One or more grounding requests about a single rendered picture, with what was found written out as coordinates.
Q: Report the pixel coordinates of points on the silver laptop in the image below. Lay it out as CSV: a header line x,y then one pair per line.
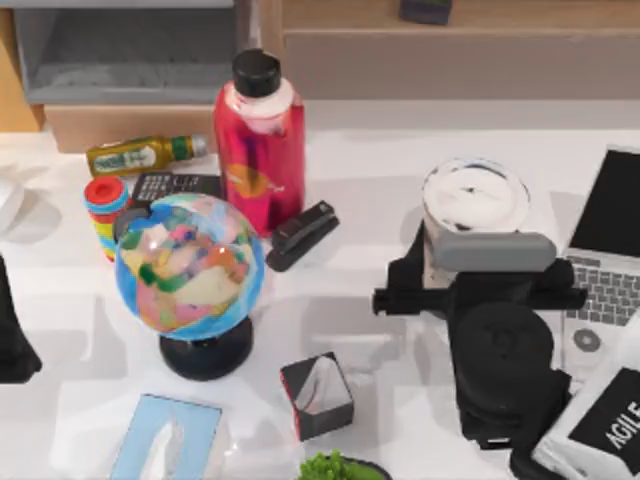
x,y
607,240

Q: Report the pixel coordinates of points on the white cup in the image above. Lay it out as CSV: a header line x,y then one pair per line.
x,y
475,197

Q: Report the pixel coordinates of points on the black stapler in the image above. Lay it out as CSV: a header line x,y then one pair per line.
x,y
302,235

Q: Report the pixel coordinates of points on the black and red open box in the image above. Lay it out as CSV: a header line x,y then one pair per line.
x,y
320,395

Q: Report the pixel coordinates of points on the red bottle with black cap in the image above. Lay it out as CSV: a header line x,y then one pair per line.
x,y
260,150

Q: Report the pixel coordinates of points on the grey-brown cupboard front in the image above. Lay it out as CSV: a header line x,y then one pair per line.
x,y
460,65

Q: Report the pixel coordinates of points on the green potted plant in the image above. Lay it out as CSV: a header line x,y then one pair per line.
x,y
332,467

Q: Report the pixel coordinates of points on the colourful globe on black stand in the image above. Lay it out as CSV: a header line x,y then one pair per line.
x,y
190,270

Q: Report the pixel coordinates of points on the small dark object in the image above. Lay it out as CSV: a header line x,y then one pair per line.
x,y
425,10

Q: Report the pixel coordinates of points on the black calculator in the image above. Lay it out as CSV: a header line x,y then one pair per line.
x,y
165,186

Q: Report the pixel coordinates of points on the wooden shelf unit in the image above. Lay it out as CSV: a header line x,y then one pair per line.
x,y
500,12

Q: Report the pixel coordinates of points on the olive green bottle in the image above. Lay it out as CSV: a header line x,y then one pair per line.
x,y
135,157

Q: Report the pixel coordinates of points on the light blue tissue box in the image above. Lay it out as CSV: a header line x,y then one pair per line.
x,y
165,440

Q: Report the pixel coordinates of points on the stack of coloured rings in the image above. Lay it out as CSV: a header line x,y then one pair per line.
x,y
106,210

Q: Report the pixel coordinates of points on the pale wooden drawer front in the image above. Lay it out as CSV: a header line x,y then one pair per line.
x,y
130,125

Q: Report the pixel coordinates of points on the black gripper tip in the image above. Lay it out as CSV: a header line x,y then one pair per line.
x,y
12,330

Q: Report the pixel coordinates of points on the wooden cupboard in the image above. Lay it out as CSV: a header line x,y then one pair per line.
x,y
15,75

